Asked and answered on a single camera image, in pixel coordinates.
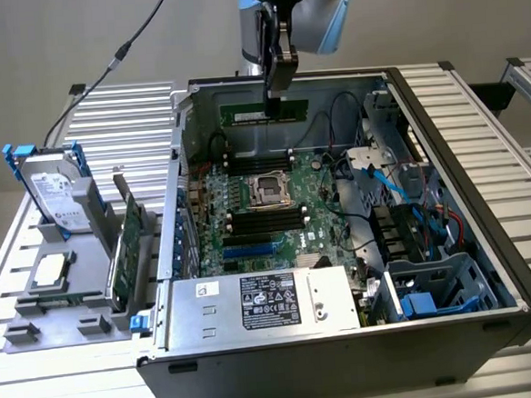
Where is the black cable with plug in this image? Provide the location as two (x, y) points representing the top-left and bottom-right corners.
(34, 0), (183, 151)

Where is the silver chipset heat sink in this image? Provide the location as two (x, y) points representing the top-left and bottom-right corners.
(295, 253), (334, 272)

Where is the silver hard disk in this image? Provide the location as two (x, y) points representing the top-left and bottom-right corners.
(17, 149), (92, 239)

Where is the light blue SATA wire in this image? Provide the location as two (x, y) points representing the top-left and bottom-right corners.
(362, 161), (414, 207)

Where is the green motherboard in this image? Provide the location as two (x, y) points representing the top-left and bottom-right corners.
(188, 148), (368, 280)

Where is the red wire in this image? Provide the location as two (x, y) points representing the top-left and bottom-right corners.
(446, 209), (469, 247)

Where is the blue disk caddy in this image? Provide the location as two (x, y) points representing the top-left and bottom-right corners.
(0, 136), (110, 242)

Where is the green graphics card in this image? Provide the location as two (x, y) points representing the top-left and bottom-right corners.
(95, 163), (159, 314)

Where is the aluminium slat side table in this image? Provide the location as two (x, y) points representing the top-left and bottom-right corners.
(498, 55), (531, 132)

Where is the blue expansion slot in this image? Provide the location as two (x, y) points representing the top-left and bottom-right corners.
(222, 244), (274, 261)

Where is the silver power supply unit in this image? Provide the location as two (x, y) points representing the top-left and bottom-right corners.
(160, 264), (364, 349)

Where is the CPU socket with metal frame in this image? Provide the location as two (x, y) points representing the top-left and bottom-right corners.
(239, 171), (295, 210)

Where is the black RAM slot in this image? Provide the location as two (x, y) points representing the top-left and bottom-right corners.
(224, 153), (294, 165)
(223, 147), (294, 160)
(226, 224), (300, 238)
(226, 214), (299, 226)
(225, 164), (295, 176)
(224, 158), (294, 171)
(225, 207), (298, 221)

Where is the metal disk bay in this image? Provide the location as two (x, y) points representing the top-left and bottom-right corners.
(343, 86), (426, 208)

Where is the blue wire bundle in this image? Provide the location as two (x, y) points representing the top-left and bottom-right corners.
(406, 198), (448, 250)

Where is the green RAM stick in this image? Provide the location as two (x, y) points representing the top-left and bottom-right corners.
(218, 96), (312, 129)

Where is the silver CPU chip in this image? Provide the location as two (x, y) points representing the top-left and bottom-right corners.
(26, 252), (75, 290)

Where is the gray parts rack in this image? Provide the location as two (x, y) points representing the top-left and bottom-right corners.
(0, 171), (173, 355)

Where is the thin black wire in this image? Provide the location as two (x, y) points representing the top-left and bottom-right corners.
(302, 91), (365, 162)

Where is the black open PC case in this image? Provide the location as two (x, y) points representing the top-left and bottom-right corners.
(115, 55), (531, 398)

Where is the gray drive cage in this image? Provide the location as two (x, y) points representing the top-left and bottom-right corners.
(368, 247), (504, 325)

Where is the blue case latch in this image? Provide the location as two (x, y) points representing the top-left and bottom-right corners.
(128, 310), (152, 338)

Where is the long black expansion slot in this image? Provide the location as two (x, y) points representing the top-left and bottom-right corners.
(221, 233), (276, 250)

